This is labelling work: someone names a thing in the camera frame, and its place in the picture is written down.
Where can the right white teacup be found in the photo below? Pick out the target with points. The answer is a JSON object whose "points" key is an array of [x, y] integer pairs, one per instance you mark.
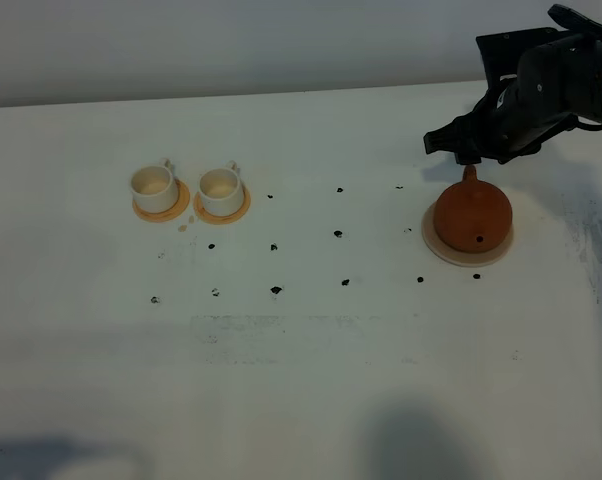
{"points": [[221, 190]]}

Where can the beige round teapot coaster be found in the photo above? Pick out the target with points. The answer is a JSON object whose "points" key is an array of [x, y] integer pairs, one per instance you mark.
{"points": [[458, 258]]}

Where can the brown clay teapot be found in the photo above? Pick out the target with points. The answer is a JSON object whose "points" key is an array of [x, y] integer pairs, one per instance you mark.
{"points": [[472, 216]]}

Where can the left orange cup coaster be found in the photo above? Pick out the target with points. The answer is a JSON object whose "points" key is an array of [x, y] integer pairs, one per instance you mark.
{"points": [[184, 199]]}

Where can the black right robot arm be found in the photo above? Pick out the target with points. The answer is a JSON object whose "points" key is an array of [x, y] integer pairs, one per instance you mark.
{"points": [[581, 71]]}

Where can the orange cup coaster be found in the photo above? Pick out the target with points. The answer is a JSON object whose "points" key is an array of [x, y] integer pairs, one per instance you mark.
{"points": [[207, 217], [184, 199]]}

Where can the white teacup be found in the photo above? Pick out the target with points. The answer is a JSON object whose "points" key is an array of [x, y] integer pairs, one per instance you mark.
{"points": [[221, 190], [154, 188]]}

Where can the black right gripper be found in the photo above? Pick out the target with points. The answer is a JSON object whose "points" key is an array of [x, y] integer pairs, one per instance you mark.
{"points": [[523, 106]]}

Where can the right orange cup coaster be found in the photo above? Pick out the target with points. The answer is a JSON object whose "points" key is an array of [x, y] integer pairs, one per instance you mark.
{"points": [[207, 217]]}

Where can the left white teacup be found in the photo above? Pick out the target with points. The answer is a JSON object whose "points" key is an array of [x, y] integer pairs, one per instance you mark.
{"points": [[154, 188]]}

